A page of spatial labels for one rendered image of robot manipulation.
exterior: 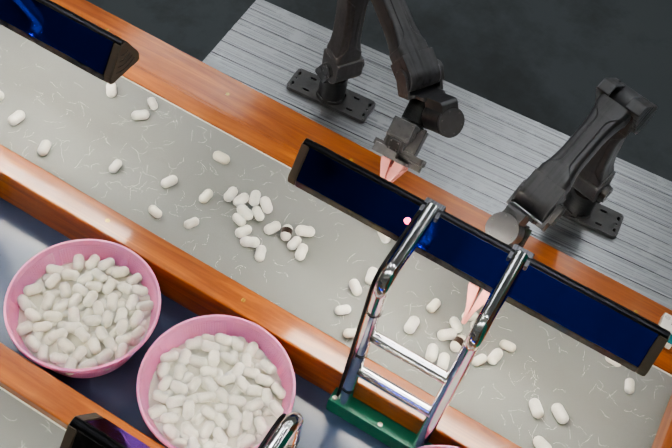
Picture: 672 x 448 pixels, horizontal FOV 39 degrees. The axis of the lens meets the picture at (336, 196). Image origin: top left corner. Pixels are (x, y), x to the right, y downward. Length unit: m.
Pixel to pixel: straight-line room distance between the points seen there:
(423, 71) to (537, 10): 1.88
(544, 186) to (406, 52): 0.36
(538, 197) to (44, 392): 0.89
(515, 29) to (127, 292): 2.12
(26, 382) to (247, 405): 0.36
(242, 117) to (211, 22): 1.34
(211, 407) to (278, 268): 0.30
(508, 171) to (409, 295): 0.47
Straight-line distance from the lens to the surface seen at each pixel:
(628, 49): 3.61
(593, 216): 2.11
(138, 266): 1.77
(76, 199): 1.85
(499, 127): 2.21
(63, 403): 1.64
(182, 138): 1.97
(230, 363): 1.69
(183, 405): 1.65
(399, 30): 1.78
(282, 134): 1.95
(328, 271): 1.80
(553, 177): 1.67
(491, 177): 2.11
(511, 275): 1.40
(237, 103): 2.00
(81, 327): 1.72
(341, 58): 2.01
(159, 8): 3.33
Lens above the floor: 2.24
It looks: 52 degrees down
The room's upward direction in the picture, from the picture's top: 13 degrees clockwise
